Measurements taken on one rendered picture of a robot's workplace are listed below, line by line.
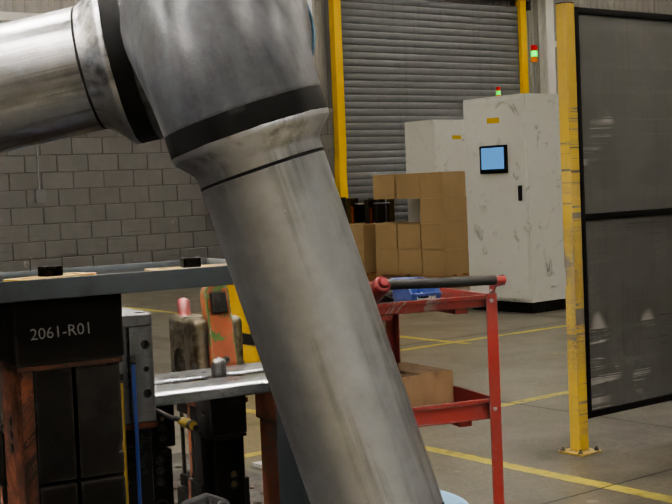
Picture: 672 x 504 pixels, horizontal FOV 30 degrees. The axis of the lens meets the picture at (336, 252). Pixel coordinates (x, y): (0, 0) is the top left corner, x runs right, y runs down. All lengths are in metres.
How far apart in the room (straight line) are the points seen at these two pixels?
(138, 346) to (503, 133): 10.43
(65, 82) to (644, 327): 5.39
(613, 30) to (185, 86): 5.31
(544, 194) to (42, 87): 10.88
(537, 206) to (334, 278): 10.89
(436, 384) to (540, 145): 8.05
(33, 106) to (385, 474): 0.34
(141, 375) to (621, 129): 4.76
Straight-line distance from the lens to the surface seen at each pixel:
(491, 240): 11.83
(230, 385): 1.52
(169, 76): 0.71
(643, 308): 6.10
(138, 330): 1.34
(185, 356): 1.78
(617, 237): 5.92
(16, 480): 1.19
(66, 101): 0.85
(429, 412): 3.64
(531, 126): 11.56
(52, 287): 1.11
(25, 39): 0.86
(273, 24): 0.71
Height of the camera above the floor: 1.23
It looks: 3 degrees down
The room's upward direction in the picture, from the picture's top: 2 degrees counter-clockwise
